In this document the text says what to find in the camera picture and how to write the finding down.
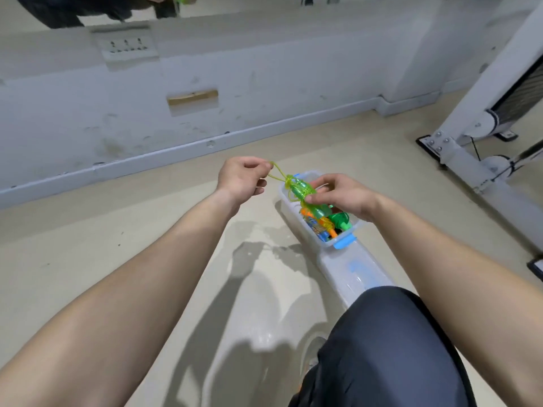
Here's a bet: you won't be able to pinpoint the orange handled yellow skipping rope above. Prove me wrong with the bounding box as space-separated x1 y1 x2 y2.
299 206 337 243

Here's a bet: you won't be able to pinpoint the black foam roller pad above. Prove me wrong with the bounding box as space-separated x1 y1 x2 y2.
490 55 543 125

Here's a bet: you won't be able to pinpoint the person's right hand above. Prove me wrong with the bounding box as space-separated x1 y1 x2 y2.
305 172 385 224

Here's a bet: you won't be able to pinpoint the person's left forearm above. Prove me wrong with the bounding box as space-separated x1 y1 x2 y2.
0 192 237 407

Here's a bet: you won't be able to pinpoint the clear plastic box lid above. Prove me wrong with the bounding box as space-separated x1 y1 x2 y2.
316 235 397 309

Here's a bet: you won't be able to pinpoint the clear storage box blue latches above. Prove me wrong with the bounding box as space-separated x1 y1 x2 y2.
279 170 361 251

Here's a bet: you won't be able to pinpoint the black shorts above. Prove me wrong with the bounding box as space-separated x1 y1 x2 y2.
288 285 479 407

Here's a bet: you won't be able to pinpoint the white metal machine frame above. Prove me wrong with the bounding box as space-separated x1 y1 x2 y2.
420 0 543 251

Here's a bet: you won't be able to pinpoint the white wall socket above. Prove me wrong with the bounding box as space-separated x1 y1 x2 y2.
92 23 161 64

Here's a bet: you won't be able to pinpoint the small wooden wall block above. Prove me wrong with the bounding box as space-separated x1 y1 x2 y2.
166 88 220 112

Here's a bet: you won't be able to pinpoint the yellow rope with green handles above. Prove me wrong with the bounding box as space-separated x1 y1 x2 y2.
268 161 329 219

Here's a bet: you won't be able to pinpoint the person's left hand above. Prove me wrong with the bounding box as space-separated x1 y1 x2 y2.
214 155 275 209

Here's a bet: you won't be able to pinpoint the green-handled dark green jump rope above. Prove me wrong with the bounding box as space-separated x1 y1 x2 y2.
318 207 352 236

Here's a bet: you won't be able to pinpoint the person's right forearm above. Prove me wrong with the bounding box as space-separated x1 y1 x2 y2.
369 197 543 407

